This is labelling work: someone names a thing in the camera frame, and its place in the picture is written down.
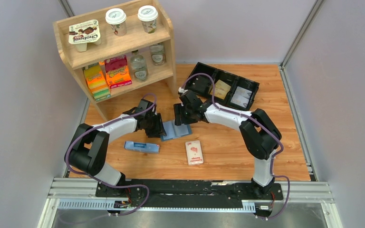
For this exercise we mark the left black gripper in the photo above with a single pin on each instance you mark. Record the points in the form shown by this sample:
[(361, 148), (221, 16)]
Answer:
[(158, 129)]

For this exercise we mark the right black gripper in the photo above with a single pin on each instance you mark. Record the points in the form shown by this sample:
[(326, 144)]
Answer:
[(178, 109)]

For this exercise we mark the blue leather card holder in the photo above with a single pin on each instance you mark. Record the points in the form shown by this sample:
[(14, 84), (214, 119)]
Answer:
[(173, 131)]

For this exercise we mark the gold card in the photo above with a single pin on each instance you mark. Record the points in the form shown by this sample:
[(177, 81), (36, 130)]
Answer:
[(222, 86), (219, 93)]

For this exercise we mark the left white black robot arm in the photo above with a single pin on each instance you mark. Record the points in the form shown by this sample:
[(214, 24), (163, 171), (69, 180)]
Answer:
[(88, 149)]

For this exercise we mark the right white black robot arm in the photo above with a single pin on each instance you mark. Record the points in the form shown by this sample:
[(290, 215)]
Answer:
[(260, 135)]

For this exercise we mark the gold card in tray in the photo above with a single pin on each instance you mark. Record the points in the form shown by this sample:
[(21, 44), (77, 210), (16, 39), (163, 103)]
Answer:
[(222, 86)]

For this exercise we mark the lower grey card in tray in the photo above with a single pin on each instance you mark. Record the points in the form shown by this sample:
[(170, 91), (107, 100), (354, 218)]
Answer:
[(240, 101)]

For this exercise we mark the grey card in tray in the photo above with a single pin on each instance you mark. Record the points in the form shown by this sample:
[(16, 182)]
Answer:
[(240, 101), (240, 91)]

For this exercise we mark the upper grey card in tray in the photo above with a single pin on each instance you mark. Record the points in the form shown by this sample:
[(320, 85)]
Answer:
[(240, 91)]

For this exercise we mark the blue flat box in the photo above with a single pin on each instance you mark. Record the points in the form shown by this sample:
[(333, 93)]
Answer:
[(142, 147)]

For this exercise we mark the white pink sponge packet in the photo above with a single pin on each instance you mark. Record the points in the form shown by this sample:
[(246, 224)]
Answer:
[(194, 153)]

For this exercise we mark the right clear glass bottle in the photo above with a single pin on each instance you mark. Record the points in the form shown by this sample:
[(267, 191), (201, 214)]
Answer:
[(157, 52)]

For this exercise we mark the clear glass bottle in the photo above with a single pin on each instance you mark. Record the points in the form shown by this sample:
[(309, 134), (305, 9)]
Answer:
[(138, 66), (157, 52)]

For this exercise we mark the left clear glass bottle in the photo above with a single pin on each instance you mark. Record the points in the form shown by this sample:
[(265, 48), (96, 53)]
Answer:
[(138, 66)]

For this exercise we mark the red orange Scrub Mommy box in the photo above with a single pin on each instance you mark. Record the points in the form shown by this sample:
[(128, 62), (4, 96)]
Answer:
[(117, 72)]

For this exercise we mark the multicolour sponge stack pack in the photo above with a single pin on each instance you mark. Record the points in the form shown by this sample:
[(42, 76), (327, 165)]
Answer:
[(96, 81)]

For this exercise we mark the wooden two-tier shelf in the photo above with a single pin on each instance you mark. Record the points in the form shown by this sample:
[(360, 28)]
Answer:
[(113, 46)]

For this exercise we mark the right paper coffee cup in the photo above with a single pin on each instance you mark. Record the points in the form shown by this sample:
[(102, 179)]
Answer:
[(148, 16)]

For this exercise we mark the paper coffee cup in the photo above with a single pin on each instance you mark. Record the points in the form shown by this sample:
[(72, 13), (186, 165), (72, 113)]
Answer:
[(148, 16), (116, 18)]

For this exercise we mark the left paper coffee cup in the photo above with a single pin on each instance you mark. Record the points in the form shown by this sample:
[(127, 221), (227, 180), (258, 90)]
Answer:
[(116, 18)]

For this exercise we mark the Chobani yogurt pack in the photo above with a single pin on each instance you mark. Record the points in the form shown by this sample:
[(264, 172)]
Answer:
[(83, 33)]

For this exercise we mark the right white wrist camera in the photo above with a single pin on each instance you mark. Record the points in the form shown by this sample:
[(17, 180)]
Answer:
[(181, 90)]

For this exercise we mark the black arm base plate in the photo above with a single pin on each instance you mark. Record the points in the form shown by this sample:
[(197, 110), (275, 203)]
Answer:
[(195, 194)]

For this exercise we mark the aluminium frame rail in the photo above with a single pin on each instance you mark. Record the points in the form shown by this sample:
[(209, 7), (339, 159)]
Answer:
[(84, 202)]

